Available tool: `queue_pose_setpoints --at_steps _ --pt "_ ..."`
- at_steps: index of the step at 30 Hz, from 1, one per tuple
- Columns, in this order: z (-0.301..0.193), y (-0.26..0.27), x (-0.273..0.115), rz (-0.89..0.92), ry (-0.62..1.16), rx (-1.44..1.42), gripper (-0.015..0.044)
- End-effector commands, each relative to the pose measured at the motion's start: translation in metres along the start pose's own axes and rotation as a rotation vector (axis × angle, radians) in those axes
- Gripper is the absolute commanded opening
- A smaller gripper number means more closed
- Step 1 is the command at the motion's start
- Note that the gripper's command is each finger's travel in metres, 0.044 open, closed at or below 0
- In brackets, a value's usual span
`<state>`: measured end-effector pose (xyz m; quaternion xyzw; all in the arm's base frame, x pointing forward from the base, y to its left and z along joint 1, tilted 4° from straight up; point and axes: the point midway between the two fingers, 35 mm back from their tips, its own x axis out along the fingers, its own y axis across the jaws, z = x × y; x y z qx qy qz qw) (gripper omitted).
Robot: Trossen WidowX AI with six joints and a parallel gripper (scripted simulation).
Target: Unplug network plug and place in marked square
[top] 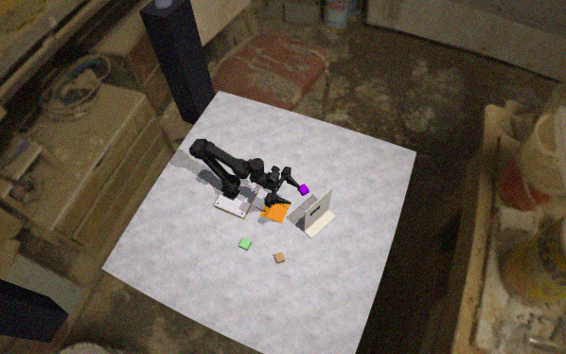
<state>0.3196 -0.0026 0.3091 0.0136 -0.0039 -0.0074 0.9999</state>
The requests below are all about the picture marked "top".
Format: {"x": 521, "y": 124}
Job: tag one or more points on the green rectangular block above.
{"x": 245, "y": 244}

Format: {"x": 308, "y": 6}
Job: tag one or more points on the orange square mat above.
{"x": 276, "y": 212}

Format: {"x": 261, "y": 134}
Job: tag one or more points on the purple block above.
{"x": 303, "y": 190}

